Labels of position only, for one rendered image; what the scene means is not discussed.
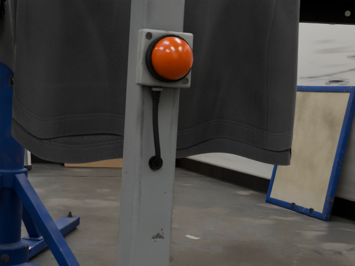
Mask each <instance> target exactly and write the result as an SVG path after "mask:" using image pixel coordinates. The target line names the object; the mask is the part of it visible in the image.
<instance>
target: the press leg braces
mask: <svg viewBox="0 0 355 266"><path fill-rule="evenodd" d="M1 188H2V175H1V174H0V190H1ZM14 190H15V191H16V193H17V195H18V196H19V198H20V200H21V201H22V221H23V223H24V225H25V228H26V230H27V232H28V235H27V236H25V237H23V239H25V240H31V241H41V240H43V239H44V240H45V242H46V244H47V245H48V247H49V249H50V250H51V252H52V254H53V256H54V257H55V259H56V261H57V263H58V265H59V266H80V264H79V263H78V261H77V259H76V258H75V256H74V255H73V253H72V251H71V249H70V248H69V246H68V244H67V242H66V241H65V239H64V237H63V236H62V234H61V232H60V231H59V229H58V227H57V226H56V224H55V222H54V221H53V219H52V217H51V216H50V214H49V212H48V211H47V209H46V208H45V206H44V204H43V203H42V201H41V200H40V198H39V196H38V195H37V193H36V191H35V190H34V188H33V186H32V185H31V183H30V182H29V180H28V178H27V177H26V176H25V174H16V175H14Z"/></svg>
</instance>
